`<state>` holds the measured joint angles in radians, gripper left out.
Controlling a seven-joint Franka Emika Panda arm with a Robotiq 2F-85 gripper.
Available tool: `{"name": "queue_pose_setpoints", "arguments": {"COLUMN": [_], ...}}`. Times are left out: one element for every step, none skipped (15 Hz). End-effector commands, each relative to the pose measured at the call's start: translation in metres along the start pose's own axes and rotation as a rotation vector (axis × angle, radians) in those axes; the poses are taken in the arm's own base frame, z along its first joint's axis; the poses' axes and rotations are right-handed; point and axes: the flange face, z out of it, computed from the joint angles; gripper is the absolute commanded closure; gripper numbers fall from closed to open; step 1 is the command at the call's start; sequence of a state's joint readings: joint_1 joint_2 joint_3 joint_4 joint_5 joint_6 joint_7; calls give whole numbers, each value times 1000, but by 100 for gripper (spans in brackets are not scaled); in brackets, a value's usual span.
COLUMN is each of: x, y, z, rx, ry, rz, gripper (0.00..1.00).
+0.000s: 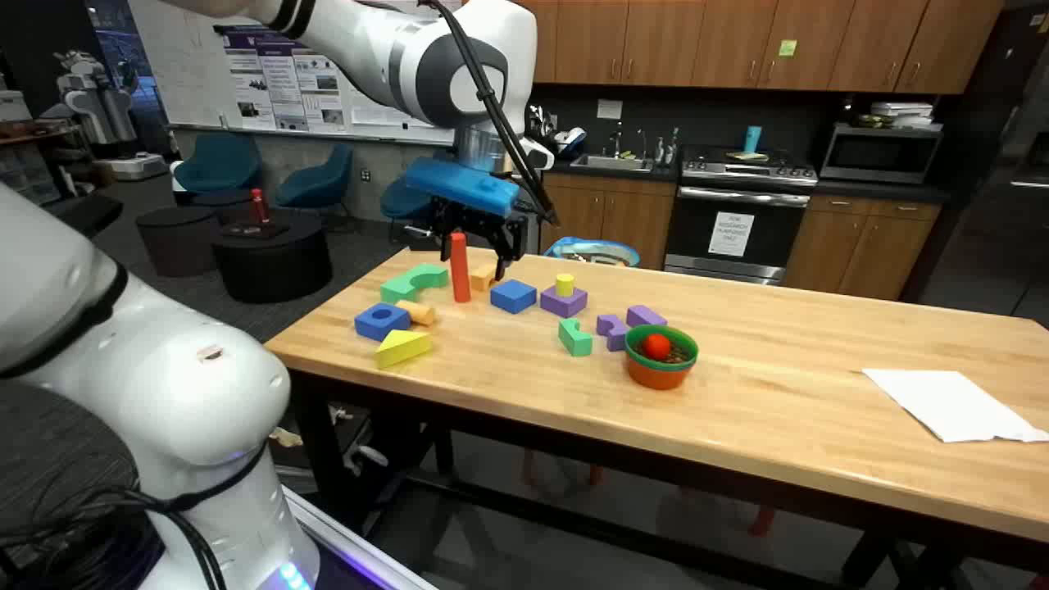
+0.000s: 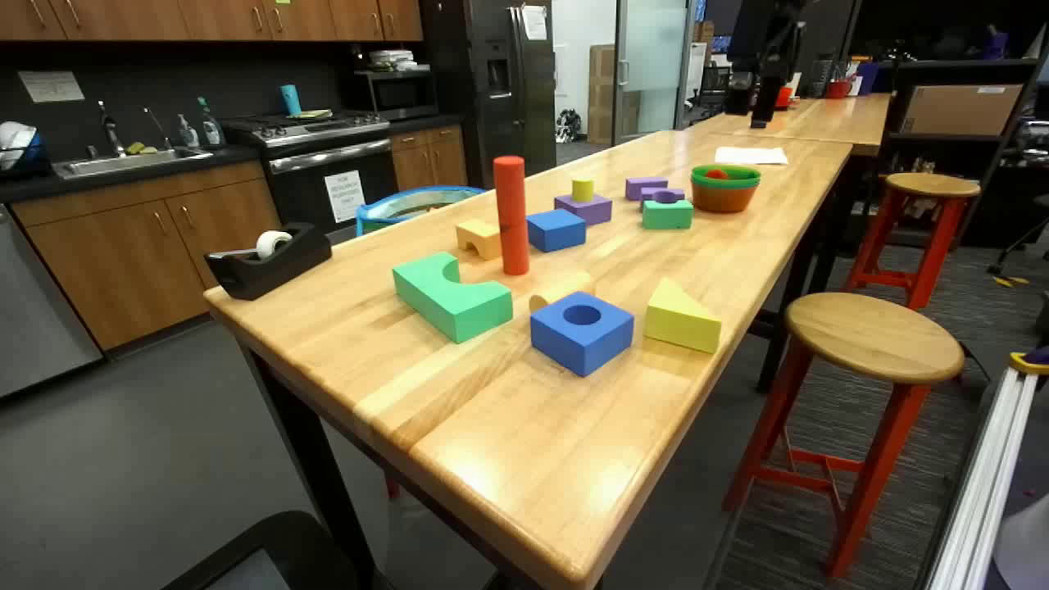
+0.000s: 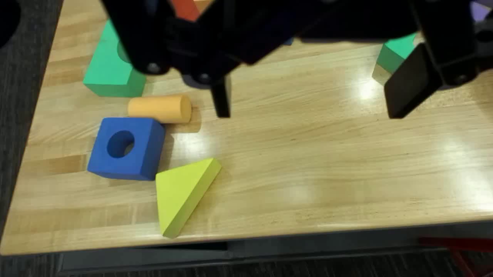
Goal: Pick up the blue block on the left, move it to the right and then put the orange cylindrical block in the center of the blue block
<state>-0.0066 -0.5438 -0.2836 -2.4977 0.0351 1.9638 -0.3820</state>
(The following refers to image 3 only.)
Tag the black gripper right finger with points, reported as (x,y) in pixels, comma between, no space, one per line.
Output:
(411,84)

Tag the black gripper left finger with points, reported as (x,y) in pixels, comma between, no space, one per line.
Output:
(220,96)

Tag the blue foam block with hole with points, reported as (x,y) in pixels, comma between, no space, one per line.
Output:
(126,148)

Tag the tall red-orange foam cylinder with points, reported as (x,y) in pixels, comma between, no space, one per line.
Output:
(189,10)

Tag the small green foam arch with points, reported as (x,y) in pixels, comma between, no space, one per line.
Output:
(391,56)

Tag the light orange foam cylinder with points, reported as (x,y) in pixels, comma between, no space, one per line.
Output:
(163,108)

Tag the yellow-green foam wedge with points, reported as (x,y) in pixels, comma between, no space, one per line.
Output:
(180,190)

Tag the large green foam arch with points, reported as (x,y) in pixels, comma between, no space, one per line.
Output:
(109,75)

